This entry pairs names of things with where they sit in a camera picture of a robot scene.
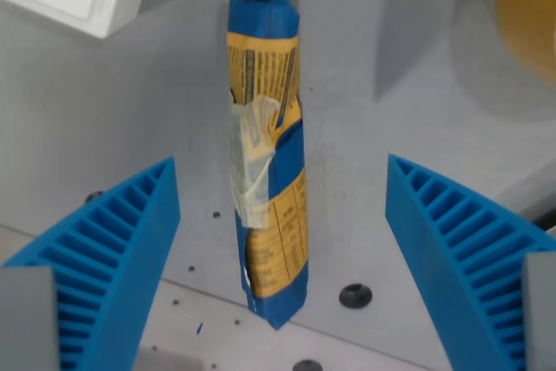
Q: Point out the dark countersunk table screw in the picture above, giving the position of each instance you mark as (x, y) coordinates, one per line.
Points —
(355, 295)
(307, 365)

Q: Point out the blue and yellow bag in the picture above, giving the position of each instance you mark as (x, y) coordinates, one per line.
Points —
(282, 136)

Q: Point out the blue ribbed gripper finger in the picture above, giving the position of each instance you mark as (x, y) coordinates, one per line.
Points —
(108, 258)
(438, 249)

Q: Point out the roll of clear tape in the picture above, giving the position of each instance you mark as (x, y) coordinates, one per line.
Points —
(527, 10)

